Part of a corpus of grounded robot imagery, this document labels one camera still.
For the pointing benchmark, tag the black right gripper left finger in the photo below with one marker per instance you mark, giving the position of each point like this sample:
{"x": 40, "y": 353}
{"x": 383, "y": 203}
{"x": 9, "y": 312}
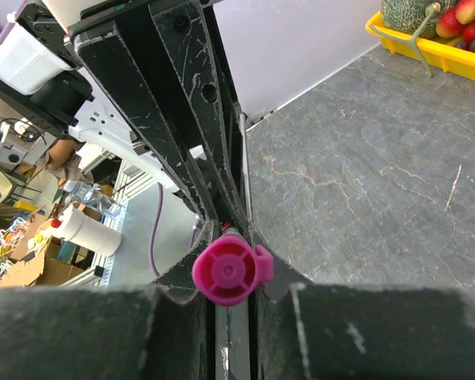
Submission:
{"x": 162, "y": 330}

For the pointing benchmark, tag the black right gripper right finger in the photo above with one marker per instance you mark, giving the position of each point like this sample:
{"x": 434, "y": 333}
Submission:
{"x": 307, "y": 330}

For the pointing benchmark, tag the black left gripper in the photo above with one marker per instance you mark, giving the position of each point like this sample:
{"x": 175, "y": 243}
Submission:
{"x": 163, "y": 65}

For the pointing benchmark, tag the magenta capped whiteboard marker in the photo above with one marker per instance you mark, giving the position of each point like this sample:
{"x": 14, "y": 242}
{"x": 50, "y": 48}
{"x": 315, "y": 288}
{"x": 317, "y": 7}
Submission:
{"x": 229, "y": 270}

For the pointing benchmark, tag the blue framed whiteboard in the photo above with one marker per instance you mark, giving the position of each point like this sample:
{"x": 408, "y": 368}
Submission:
{"x": 291, "y": 62}

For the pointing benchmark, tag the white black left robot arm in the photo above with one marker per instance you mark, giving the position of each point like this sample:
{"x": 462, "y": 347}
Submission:
{"x": 73, "y": 103}

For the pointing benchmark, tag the white plastic jar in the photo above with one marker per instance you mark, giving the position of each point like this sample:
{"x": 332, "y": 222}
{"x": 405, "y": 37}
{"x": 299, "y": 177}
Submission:
{"x": 74, "y": 226}

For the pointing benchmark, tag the person in beige shirt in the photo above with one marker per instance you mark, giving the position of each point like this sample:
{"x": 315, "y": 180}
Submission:
{"x": 60, "y": 158}

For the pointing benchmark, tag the cardboard box clutter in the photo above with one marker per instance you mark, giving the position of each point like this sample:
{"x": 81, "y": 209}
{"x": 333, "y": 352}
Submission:
{"x": 30, "y": 254}

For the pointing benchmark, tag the green netted melon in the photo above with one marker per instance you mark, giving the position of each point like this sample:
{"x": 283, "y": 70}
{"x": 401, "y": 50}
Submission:
{"x": 407, "y": 15}

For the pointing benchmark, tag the yellow plastic fruit bin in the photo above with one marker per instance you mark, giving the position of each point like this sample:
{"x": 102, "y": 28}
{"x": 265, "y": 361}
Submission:
{"x": 442, "y": 55}

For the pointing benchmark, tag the red yellow small fruits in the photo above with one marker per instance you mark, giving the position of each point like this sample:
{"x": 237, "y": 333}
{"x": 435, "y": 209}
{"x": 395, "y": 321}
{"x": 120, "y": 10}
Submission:
{"x": 454, "y": 21}

